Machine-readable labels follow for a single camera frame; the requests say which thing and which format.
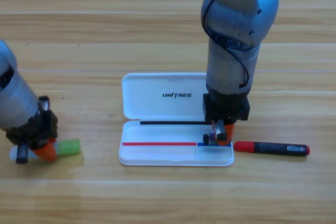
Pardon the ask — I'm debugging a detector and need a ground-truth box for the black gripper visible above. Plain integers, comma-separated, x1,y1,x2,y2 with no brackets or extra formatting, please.
5,95,59,164
202,91,250,146

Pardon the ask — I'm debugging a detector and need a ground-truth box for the dark blue eraser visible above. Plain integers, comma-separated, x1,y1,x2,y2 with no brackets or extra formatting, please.
202,133,216,145

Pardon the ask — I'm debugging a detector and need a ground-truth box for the green capped translucent highlighter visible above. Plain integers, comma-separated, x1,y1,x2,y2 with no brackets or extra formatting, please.
9,138,81,161

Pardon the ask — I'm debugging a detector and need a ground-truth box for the red and black marker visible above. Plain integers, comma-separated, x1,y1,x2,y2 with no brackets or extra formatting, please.
233,141,311,156

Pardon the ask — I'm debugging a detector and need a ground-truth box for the white Unitree pencil case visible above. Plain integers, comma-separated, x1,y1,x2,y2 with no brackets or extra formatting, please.
118,72,235,167

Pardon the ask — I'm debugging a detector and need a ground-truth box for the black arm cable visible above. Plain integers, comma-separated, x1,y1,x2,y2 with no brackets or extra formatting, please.
202,0,250,88

